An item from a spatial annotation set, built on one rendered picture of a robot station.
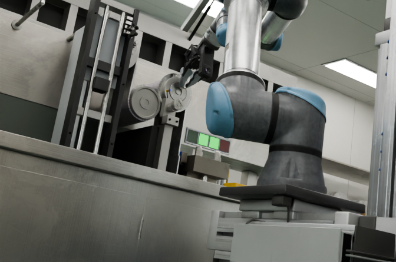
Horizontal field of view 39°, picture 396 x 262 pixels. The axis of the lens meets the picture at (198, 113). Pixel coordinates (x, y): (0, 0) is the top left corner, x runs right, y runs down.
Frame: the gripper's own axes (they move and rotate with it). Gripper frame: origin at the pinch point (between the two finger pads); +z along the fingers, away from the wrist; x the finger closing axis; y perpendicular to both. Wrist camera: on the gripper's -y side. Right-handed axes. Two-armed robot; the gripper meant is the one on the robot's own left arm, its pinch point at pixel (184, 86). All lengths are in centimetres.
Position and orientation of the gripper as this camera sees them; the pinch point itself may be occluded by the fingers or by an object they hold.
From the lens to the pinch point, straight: 209.4
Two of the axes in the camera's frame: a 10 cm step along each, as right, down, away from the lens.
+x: -8.1, -2.6, -5.2
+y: -2.5, -6.5, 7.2
